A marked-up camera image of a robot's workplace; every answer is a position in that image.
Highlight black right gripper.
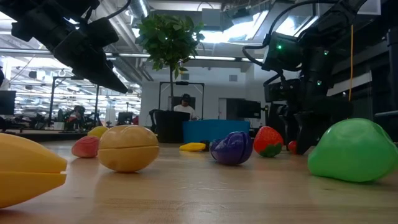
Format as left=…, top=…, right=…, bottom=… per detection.
left=277, top=99, right=354, bottom=156

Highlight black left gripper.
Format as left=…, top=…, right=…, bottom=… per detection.
left=52, top=29, right=129, bottom=94

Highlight red toy raspberry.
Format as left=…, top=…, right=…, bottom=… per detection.
left=287, top=140, right=299, bottom=155

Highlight red toy strawberry green leaves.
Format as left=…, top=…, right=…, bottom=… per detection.
left=253, top=125, right=284, bottom=158

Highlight yellow toy lemon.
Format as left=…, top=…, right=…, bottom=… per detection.
left=87, top=125, right=109, bottom=139

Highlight purple toy eggplant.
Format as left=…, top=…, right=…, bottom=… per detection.
left=209, top=131, right=254, bottom=166

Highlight blue plastic tupperware container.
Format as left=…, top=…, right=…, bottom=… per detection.
left=182, top=119, right=251, bottom=144

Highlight small yellow toy pepper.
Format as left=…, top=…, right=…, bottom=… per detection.
left=179, top=142, right=206, bottom=152

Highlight person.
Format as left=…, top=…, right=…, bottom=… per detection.
left=173, top=93, right=197, bottom=121
left=63, top=105, right=86, bottom=130

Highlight small black monitor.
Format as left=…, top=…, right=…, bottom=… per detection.
left=117, top=111, right=134, bottom=126

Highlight large black screen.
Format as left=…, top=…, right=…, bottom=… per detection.
left=226, top=98, right=262, bottom=119

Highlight pink toy peach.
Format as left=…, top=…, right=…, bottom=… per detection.
left=71, top=135, right=100, bottom=159

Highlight tan toy potato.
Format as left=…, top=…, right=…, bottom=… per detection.
left=98, top=124, right=160, bottom=174

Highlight green plant in black pot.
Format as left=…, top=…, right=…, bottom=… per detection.
left=135, top=12, right=206, bottom=144

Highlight dark workbench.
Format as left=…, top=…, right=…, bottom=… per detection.
left=0, top=129, right=90, bottom=142

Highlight black computer monitor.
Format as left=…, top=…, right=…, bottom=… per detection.
left=0, top=90, right=17, bottom=116

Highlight long ceiling light bar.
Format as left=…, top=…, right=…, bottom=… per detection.
left=105, top=52, right=265, bottom=62

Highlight yellow toy banana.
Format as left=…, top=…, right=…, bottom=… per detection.
left=0, top=133, right=68, bottom=209

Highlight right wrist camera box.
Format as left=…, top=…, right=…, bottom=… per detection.
left=263, top=78, right=302, bottom=103

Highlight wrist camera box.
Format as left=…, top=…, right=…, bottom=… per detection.
left=263, top=78, right=302, bottom=103
left=88, top=18, right=120, bottom=48

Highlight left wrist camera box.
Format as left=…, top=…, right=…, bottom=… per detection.
left=88, top=18, right=120, bottom=48

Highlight silver ventilation duct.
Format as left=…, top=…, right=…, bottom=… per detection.
left=126, top=0, right=150, bottom=19

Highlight black rig frame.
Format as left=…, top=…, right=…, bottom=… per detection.
left=158, top=81, right=205, bottom=121

